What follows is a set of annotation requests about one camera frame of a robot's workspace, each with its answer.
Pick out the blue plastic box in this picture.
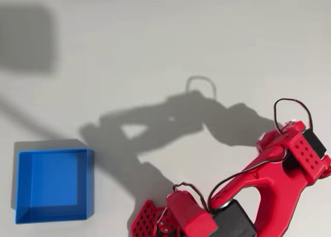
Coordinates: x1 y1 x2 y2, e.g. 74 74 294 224
14 147 95 225

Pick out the shoulder servo cable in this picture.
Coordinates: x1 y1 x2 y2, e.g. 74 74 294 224
172 182 210 212

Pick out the gripper servo cable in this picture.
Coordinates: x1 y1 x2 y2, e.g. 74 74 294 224
273 98 313 135

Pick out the forearm servo cable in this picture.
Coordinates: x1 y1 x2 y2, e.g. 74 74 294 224
207 154 287 215

